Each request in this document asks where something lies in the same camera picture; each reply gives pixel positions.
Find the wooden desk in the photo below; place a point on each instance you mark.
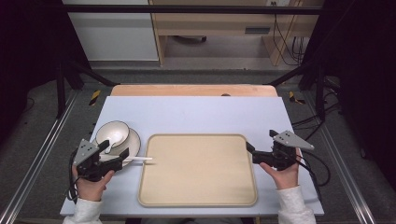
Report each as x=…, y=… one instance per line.
x=218, y=25

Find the black metal stand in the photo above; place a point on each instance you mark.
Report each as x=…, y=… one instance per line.
x=320, y=93
x=61, y=90

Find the white ceramic spoon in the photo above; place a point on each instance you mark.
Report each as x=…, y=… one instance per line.
x=109, y=148

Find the black curtain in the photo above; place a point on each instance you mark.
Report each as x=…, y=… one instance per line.
x=364, y=62
x=28, y=46

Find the beige rectangular tray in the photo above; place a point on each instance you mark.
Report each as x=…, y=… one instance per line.
x=197, y=171

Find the aluminium floor rail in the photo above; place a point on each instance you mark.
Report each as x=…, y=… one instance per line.
x=40, y=149
x=342, y=168

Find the white chopstick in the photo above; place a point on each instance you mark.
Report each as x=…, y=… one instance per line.
x=140, y=158

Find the person's right hand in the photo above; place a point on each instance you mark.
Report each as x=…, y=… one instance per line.
x=285, y=179

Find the yellow black tape piece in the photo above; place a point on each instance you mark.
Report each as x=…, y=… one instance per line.
x=293, y=97
x=95, y=97

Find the person's left hand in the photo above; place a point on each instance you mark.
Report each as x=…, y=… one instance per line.
x=91, y=189

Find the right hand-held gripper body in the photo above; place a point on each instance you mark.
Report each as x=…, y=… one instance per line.
x=285, y=151

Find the white bowl with dark rim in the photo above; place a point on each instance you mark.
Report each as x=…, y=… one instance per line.
x=112, y=133

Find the pale blue table board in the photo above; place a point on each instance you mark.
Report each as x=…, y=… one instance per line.
x=193, y=115

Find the white cabinet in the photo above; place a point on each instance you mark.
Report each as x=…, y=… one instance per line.
x=115, y=34

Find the black horizontal frame bar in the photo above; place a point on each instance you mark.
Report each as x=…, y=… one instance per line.
x=186, y=9

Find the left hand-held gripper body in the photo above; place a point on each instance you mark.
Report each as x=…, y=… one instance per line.
x=84, y=152

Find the white plate with dark rim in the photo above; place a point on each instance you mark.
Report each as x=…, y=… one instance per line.
x=134, y=144

